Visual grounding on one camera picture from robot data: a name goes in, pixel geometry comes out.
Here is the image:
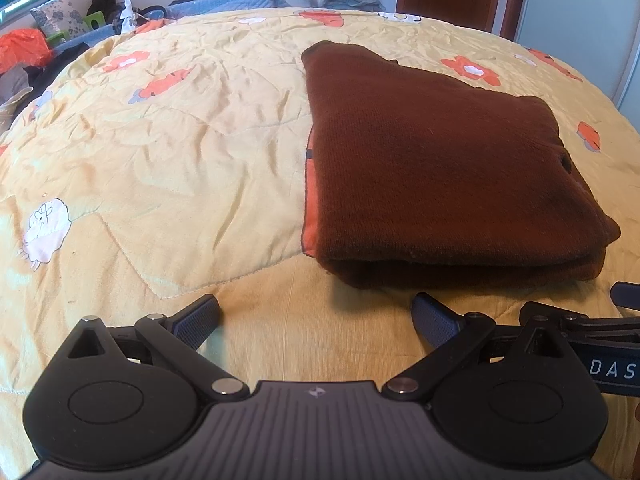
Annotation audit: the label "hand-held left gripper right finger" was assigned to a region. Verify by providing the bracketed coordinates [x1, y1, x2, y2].
[381, 292, 568, 402]

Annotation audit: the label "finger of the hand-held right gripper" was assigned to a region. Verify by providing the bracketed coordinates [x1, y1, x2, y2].
[519, 302, 640, 347]
[610, 281, 640, 309]

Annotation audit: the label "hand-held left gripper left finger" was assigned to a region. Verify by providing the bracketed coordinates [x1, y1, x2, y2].
[66, 294, 250, 402]

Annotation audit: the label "brown knit sweater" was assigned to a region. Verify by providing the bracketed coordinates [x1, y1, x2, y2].
[301, 40, 622, 292]

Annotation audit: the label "dark and grey clothes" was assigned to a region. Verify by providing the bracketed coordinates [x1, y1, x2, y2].
[0, 42, 91, 133]

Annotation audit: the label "yellow floral quilt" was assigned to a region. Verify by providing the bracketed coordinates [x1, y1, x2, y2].
[0, 6, 640, 480]

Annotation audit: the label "white wardrobe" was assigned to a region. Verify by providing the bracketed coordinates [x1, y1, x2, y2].
[515, 0, 640, 126]

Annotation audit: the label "white plastic bag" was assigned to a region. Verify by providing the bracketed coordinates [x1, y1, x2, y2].
[112, 0, 138, 35]

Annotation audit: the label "green plastic stool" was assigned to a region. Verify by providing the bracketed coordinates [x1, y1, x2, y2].
[47, 11, 106, 43]

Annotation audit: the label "orange plastic bag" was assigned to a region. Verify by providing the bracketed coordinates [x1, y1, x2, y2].
[0, 29, 53, 76]

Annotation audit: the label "blue quilted blanket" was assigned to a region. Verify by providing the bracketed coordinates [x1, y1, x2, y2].
[52, 0, 301, 53]

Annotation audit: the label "grey floral pillow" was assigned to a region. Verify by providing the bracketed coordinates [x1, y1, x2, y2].
[30, 0, 88, 41]

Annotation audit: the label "white window frame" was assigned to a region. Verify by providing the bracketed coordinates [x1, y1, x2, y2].
[0, 0, 53, 23]

